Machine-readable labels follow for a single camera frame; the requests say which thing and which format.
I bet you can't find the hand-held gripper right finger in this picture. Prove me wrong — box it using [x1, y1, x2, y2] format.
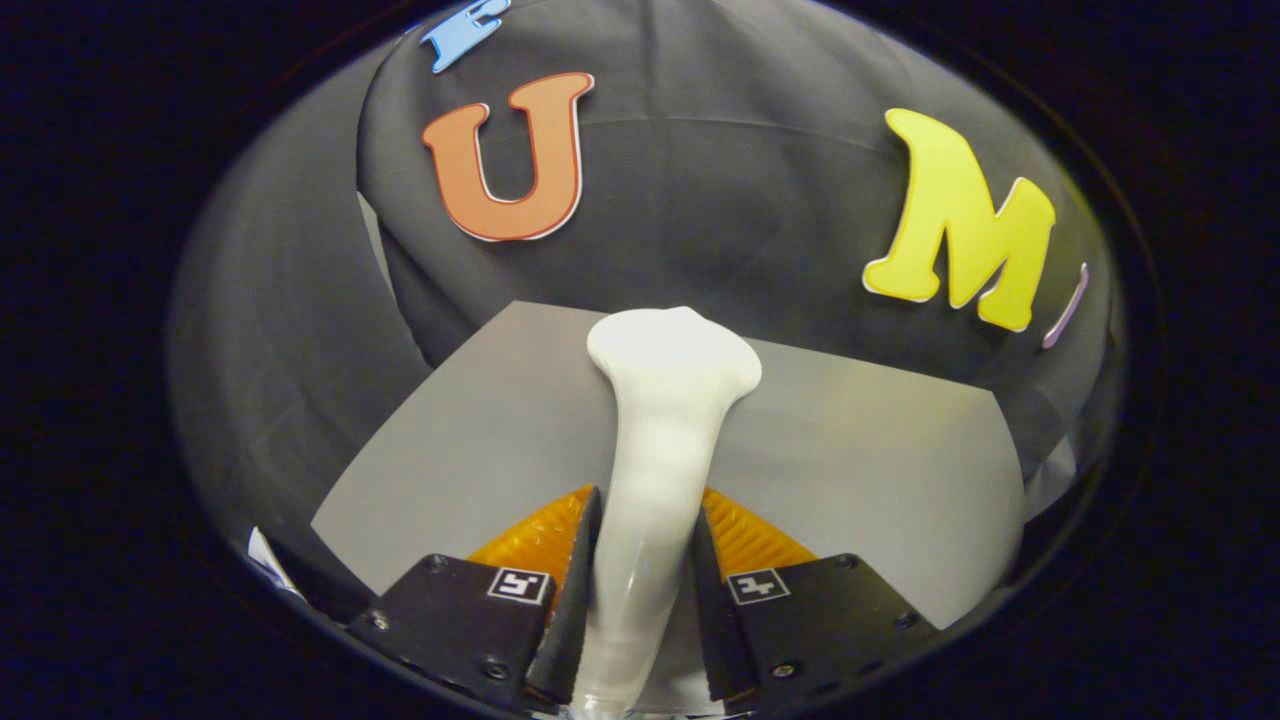
[690, 487, 941, 706]

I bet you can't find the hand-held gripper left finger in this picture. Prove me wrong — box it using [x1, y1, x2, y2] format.
[345, 485, 604, 713]

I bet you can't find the white garment steamer head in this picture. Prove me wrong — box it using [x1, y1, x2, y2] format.
[575, 305, 763, 716]

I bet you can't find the grey drawer cabinet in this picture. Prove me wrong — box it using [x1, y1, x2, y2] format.
[310, 300, 1029, 691]

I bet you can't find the white and blue paper sheet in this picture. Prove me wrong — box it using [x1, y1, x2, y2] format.
[245, 525, 301, 601]

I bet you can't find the black backdrop cloth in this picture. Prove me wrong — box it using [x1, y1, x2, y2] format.
[165, 0, 1126, 621]

